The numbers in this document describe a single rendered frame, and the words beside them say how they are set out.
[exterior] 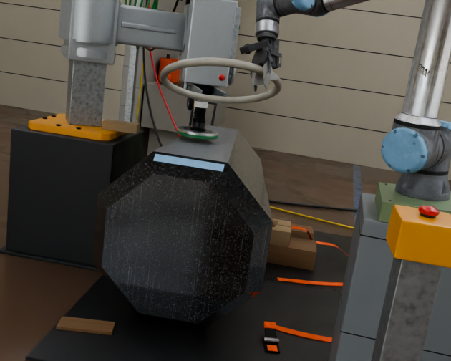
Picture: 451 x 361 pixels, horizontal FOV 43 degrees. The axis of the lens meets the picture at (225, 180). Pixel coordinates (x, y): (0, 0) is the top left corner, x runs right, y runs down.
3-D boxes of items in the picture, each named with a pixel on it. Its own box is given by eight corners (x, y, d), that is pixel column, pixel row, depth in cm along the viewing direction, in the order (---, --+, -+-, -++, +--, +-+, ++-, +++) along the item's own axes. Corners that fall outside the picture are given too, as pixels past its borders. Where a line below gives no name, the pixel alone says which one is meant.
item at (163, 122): (136, 164, 599) (144, 82, 579) (172, 146, 723) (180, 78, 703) (192, 174, 588) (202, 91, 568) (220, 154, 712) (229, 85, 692)
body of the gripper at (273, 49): (281, 68, 211) (283, 38, 213) (265, 61, 206) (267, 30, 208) (267, 73, 217) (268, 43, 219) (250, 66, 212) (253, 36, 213)
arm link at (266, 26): (267, 17, 207) (249, 24, 215) (266, 29, 206) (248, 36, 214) (284, 25, 213) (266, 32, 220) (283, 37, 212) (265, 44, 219)
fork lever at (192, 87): (180, 89, 314) (182, 80, 313) (215, 93, 317) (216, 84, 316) (190, 100, 247) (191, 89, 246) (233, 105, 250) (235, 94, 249)
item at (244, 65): (156, 96, 247) (157, 89, 247) (265, 109, 254) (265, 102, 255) (163, 56, 199) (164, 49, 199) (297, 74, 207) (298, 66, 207)
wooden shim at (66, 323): (56, 329, 255) (56, 326, 254) (61, 319, 264) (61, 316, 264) (111, 335, 256) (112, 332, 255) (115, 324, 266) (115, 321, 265)
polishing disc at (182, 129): (169, 128, 296) (169, 126, 295) (196, 127, 312) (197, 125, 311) (198, 137, 283) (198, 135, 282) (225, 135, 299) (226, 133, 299)
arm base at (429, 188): (444, 190, 212) (449, 165, 210) (454, 203, 194) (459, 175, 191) (392, 184, 215) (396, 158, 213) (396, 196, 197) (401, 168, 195)
